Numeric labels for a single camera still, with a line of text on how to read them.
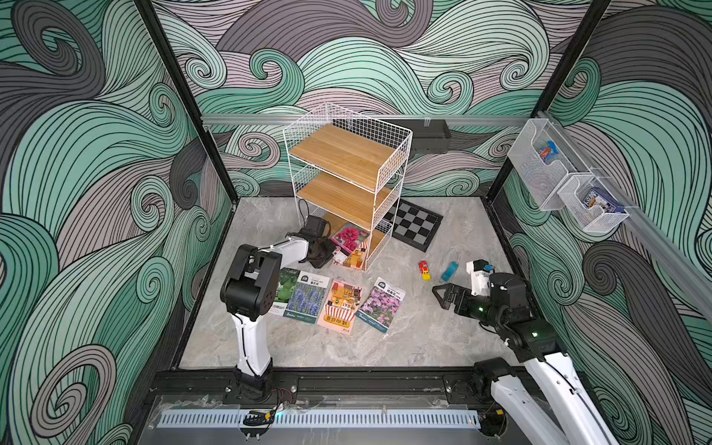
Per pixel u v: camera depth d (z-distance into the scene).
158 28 0.74
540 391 0.48
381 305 0.89
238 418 0.70
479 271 0.66
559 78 0.83
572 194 0.69
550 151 0.83
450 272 0.97
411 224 1.07
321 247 0.90
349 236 1.04
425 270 0.95
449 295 0.65
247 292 0.52
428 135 0.95
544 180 0.86
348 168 0.72
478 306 0.62
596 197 0.67
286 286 0.93
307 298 0.90
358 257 0.99
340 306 0.88
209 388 0.75
